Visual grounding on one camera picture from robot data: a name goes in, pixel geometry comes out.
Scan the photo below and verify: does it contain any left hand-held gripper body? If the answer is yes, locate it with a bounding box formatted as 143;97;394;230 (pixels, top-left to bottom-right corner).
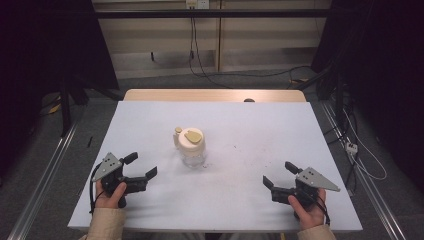
91;152;134;209

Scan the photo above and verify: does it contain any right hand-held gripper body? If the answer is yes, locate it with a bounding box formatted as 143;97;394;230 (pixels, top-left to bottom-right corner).
283;166;341;209

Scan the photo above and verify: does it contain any glass jar with cream lid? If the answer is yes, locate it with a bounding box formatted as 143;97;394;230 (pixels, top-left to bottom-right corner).
172;126;207;169

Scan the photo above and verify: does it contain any person's right hand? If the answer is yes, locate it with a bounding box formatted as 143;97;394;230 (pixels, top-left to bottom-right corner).
288;188;327;231

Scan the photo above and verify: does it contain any person's left hand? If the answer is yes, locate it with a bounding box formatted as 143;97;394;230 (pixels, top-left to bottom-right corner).
94;181;128;210

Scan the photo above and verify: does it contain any white power strip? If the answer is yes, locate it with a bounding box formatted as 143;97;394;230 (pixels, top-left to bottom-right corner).
345;141;359;156

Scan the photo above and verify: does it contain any white board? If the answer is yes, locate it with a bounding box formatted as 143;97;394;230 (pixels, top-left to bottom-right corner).
67;100;364;233

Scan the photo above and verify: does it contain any black metal stand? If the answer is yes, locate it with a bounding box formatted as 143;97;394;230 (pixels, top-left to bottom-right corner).
59;74;125;138

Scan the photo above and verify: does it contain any wooden table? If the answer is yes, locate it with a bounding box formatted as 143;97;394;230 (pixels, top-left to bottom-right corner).
123;88;307;103

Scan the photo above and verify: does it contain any black curtain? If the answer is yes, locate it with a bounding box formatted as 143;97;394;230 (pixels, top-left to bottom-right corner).
0;0;120;181
311;0;424;194

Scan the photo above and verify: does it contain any black horizontal bar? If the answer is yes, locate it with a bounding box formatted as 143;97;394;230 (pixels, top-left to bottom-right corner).
94;8;334;19

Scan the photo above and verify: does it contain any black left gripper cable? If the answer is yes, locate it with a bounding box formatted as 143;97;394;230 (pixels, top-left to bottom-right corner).
88;162;105;215

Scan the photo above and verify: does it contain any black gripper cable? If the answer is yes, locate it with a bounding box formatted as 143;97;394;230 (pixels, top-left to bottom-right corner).
88;162;105;215
311;193;331;226

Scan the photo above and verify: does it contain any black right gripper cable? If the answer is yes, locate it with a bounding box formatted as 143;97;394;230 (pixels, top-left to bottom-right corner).
311;193;331;226

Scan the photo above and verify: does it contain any metal floor rail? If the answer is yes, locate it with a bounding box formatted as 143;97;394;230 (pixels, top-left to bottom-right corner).
319;101;408;240
6;122;80;240

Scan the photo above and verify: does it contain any white cable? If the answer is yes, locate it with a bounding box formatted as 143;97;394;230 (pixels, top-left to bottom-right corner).
342;109;388;182

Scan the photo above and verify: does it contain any bundle of black floor cables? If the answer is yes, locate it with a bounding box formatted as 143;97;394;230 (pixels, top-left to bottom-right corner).
321;74;359;188

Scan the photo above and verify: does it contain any black wall cable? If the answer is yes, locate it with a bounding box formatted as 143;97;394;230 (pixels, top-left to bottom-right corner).
188;7;314;89

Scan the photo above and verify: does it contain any white wall outlet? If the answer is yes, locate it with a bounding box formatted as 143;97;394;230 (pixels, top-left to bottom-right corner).
185;0;211;10

